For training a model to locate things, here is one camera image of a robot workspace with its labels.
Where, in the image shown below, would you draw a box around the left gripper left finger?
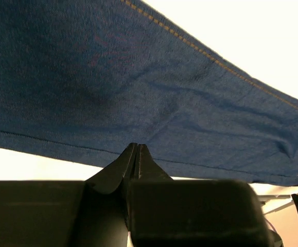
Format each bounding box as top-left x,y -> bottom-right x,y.
0,144 -> 137,246

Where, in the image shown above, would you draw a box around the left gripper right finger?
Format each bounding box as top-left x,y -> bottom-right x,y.
128,145 -> 280,246

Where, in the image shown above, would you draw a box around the dark blue denim trousers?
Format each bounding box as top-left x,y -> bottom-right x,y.
0,1 -> 298,186

